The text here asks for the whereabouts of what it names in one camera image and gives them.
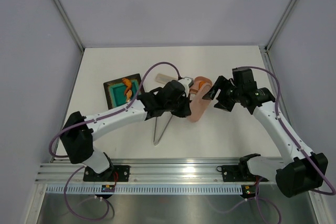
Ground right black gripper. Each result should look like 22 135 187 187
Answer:
203 76 243 112

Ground orange chicken drumstick toy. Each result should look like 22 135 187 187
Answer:
199 81 206 88

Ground pink lunch box base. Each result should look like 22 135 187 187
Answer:
191 76 213 94

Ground metal tongs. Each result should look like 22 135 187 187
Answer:
153 113 173 146

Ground pink lunch box lid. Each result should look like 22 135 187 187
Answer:
187 82 212 123

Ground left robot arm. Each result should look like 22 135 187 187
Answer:
60 78 193 181

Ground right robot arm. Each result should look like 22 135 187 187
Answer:
203 66 328 198

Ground black teal food tray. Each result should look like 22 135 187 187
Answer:
103 73 144 109

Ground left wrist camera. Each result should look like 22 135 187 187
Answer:
179 77 194 96

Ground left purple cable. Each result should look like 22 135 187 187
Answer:
49 61 184 222

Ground purple cable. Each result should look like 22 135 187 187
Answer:
49 61 184 222
209 66 336 224

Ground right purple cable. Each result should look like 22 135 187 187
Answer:
209 66 336 224

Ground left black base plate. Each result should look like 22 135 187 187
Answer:
83 165 130 182

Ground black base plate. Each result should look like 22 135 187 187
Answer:
216 165 259 183
83 165 130 182

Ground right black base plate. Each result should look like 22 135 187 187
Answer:
216 165 259 183

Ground white slotted cable duct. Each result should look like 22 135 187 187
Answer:
46 184 243 195

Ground aluminium mounting rail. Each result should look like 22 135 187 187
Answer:
35 157 289 184

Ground right frame post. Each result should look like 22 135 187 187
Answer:
264 0 299 54

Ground frame post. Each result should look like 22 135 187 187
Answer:
264 0 299 54
51 0 85 55

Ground left frame post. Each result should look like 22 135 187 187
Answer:
51 0 85 55

